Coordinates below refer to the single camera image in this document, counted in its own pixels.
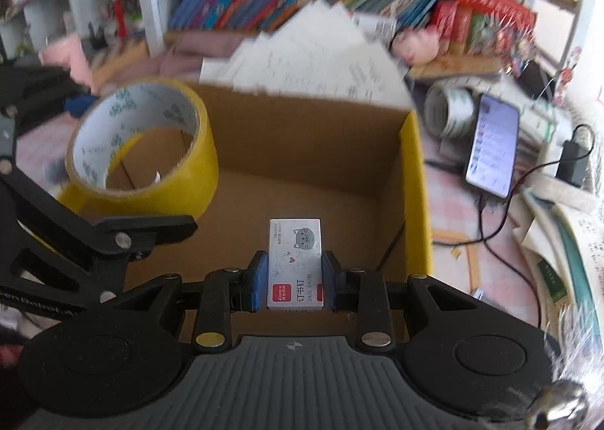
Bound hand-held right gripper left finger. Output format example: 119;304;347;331
101;251;270;350

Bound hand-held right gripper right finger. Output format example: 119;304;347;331
322;251;477;352

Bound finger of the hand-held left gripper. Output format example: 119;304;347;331
0;66;88;171
0;161;198;310

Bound white staple box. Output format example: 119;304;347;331
267;219;325;312

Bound yellow tape roll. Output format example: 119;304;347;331
65;78;220;223

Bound cardboard box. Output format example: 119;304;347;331
57;82;434;345

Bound pink checked desktop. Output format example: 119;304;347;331
0;76;604;332

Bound pink cup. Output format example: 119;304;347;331
40;33;94;92

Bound red bottle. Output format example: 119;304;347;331
114;0;129;40

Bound white tape roll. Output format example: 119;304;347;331
422;83;477;141

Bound smartphone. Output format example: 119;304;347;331
465;93;521;199

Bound stack of printed papers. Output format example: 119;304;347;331
199;0;416;110

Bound pile of open books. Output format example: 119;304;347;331
512;185;604;322

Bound brown cardboard sheet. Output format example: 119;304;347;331
410;55;503;82

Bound pink pig toy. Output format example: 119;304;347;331
391;27;442;64

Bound black charger adapter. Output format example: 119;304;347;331
557;140;588;188

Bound red boxed books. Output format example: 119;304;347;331
431;0;539;58

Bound black charging cable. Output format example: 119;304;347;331
476;123;596;318

